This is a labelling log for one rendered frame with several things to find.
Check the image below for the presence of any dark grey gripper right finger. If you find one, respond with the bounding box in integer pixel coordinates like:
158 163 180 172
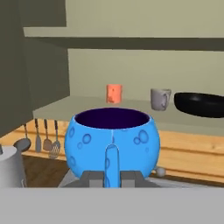
120 171 159 189

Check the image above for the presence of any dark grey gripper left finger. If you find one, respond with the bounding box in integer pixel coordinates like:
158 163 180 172
63 171 105 189

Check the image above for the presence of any blue bubble-pattern mug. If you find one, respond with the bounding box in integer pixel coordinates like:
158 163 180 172
64 107 161 189

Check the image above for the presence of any olive cabinet door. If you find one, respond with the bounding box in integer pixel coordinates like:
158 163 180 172
0 0 71 138

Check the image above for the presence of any olive cabinet shelf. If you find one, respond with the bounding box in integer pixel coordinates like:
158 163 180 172
23 26 224 53

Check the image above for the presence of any grey round knob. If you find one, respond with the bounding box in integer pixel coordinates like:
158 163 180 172
155 166 166 179

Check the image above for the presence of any grey hob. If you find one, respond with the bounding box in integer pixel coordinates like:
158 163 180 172
57 169 211 189

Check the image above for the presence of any grey slotted spatula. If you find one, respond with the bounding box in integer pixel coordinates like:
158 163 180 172
48 119 61 160

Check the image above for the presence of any grey hanging spatula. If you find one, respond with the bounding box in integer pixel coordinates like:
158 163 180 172
42 118 53 152

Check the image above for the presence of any grey ladle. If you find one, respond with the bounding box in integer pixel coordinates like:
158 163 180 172
12 123 32 153

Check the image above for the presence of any grey metal kettle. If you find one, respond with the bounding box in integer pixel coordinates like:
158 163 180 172
0 144 28 189

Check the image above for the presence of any grey mug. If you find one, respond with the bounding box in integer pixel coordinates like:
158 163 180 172
150 87 172 112

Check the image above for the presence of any orange cup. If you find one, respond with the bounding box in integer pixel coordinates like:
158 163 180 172
106 84 123 105

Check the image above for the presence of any black bowl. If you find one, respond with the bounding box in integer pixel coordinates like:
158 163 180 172
173 92 224 119

